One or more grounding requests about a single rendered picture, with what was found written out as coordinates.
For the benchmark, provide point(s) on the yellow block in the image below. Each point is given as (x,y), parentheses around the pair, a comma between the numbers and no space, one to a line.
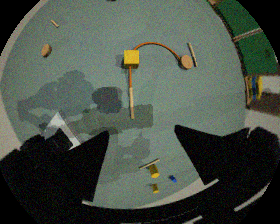
(131,57)

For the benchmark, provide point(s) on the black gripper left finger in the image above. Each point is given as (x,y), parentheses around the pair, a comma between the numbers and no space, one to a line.
(79,168)

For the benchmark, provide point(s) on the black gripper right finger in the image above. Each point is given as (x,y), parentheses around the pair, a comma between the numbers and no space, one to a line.
(208,152)

